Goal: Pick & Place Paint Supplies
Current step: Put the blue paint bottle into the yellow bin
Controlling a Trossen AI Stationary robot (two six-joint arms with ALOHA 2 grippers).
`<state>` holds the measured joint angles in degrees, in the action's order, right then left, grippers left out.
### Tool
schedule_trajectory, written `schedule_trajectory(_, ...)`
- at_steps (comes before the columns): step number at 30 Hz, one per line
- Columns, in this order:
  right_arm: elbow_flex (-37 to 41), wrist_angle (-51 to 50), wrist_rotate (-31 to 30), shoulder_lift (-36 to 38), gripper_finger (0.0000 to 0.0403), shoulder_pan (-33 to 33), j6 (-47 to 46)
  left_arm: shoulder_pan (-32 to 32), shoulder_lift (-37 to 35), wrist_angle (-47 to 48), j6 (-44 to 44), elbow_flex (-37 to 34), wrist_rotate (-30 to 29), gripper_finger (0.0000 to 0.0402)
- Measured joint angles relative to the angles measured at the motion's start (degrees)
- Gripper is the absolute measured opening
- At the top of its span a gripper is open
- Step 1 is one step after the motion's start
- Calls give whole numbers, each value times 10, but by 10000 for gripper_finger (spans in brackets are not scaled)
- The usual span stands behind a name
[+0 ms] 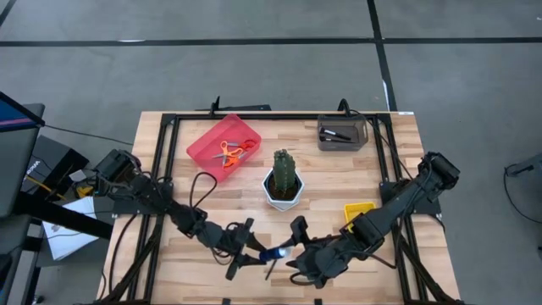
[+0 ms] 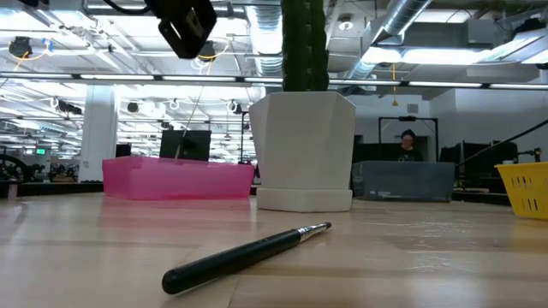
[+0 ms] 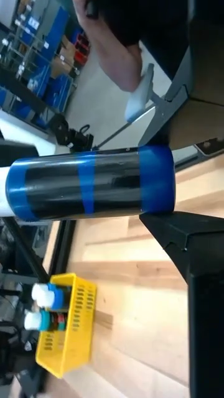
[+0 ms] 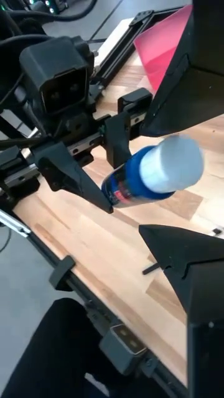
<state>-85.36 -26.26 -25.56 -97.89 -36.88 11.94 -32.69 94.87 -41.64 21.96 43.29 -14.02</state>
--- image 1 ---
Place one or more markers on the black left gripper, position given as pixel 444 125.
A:
pixel 237 243

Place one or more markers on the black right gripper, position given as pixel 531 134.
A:
pixel 324 260

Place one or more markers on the dark blue paint bottle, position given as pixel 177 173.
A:
pixel 271 254

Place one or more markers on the black thick-bristle brush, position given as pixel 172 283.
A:
pixel 336 134
pixel 328 140

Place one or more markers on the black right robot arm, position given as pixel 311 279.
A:
pixel 402 199

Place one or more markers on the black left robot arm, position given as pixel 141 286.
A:
pixel 178 212

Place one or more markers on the black paintbrush silver ferrule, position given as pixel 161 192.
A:
pixel 269 273

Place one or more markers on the white hexagonal plant pot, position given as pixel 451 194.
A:
pixel 281 205

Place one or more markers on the yellow plastic basket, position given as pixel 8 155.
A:
pixel 353 212

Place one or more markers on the green cactus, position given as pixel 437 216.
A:
pixel 283 169

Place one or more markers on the red translucent plastic bin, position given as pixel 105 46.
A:
pixel 207 148

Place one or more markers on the grey plastic bin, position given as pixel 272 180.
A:
pixel 360 144

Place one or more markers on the white paper sheet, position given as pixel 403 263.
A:
pixel 68 241

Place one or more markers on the black stand beam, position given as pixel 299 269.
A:
pixel 63 216

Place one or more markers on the black computer case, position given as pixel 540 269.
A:
pixel 46 161

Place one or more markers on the dark flat monitor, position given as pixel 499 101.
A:
pixel 17 169

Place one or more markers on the grey floor object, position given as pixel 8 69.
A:
pixel 533 163

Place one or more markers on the black aluminium table frame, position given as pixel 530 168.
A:
pixel 275 116

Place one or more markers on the black mount bracket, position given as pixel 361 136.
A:
pixel 250 107

